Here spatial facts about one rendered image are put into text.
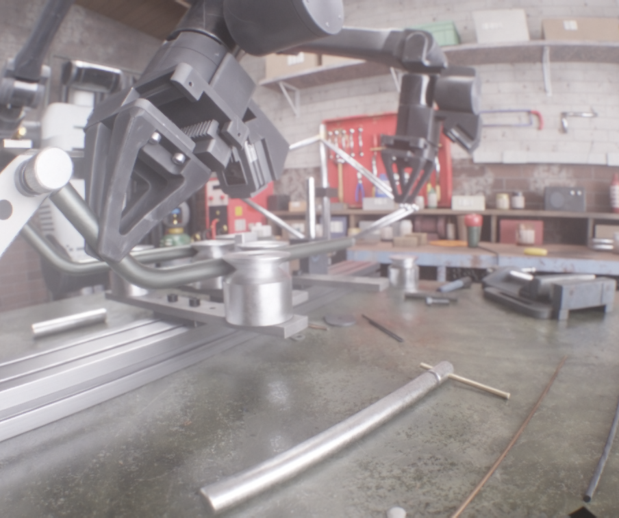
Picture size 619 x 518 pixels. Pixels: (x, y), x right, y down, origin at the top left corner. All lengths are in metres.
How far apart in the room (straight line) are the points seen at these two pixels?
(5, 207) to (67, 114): 0.87
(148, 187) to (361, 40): 0.53
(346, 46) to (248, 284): 0.54
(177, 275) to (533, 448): 0.23
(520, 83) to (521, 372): 2.29
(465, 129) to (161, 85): 0.45
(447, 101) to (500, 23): 1.84
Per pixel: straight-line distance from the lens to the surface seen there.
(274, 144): 0.31
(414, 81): 0.60
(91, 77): 1.05
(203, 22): 0.28
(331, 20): 0.26
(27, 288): 3.09
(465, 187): 2.41
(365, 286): 0.41
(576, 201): 2.27
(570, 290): 0.46
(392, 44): 0.66
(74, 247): 0.97
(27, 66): 0.86
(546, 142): 2.44
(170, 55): 0.26
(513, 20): 2.41
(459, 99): 0.58
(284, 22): 0.24
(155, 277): 0.24
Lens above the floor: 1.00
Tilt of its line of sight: 7 degrees down
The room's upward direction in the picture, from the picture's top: 1 degrees counter-clockwise
